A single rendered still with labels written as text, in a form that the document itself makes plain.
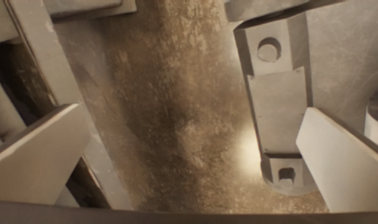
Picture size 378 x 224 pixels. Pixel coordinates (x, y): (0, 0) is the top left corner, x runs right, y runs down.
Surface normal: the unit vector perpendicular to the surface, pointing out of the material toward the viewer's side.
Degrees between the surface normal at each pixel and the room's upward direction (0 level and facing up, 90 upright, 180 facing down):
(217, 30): 0
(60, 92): 90
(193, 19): 0
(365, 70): 0
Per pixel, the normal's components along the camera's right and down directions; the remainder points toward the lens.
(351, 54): -0.40, 0.51
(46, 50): 0.90, 0.11
